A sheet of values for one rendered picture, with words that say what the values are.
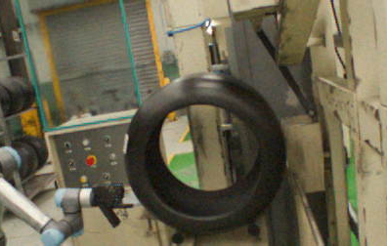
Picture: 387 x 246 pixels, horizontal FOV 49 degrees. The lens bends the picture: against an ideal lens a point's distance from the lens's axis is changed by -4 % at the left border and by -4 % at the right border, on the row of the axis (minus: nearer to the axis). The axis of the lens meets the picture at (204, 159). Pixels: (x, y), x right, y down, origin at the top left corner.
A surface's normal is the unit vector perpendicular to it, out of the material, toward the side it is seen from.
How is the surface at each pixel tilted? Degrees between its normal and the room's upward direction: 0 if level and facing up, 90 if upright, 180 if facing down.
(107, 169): 90
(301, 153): 90
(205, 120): 90
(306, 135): 90
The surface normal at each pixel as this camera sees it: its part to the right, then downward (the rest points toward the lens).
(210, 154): -0.09, 0.26
